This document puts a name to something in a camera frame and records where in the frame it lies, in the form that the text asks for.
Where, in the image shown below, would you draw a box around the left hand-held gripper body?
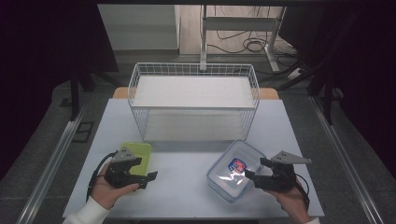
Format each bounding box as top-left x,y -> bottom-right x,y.
104,147 -> 149,189

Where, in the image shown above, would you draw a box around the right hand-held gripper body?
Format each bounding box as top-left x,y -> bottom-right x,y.
253,150 -> 313,191

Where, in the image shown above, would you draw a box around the clear plastic lidded food container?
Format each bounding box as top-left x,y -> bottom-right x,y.
205,139 -> 267,204

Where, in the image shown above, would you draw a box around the white wire shelf rack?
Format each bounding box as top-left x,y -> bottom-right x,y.
127,62 -> 262,144

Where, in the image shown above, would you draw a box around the person's left hand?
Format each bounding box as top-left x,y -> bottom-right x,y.
90,162 -> 140,210

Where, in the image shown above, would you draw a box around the person's right hand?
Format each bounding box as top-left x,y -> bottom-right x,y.
265,182 -> 310,224

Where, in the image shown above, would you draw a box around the green plastic tray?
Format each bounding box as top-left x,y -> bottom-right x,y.
120,141 -> 153,177

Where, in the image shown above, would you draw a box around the black floor plate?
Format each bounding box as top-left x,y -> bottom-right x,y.
72,120 -> 95,144

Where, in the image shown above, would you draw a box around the wooden table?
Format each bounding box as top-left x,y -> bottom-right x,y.
111,86 -> 280,101

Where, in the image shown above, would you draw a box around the black metal stand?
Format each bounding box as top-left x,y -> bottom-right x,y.
258,52 -> 345,126
68,60 -> 120,122

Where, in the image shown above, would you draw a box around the white power strip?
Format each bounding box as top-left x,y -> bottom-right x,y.
286,67 -> 304,81

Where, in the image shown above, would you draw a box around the white cabinet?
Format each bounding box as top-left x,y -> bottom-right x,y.
97,4 -> 182,52

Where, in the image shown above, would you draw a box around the right hand-held gripper black cable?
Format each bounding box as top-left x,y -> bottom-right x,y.
293,173 -> 312,210

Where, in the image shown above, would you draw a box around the aluminium rail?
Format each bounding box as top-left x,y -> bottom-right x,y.
15,101 -> 90,224
308,93 -> 387,224

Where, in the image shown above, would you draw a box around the black floor cables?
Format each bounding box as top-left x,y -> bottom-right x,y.
206,5 -> 298,56

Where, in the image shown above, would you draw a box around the white metal desk frame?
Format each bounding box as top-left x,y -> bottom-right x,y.
199,4 -> 288,73

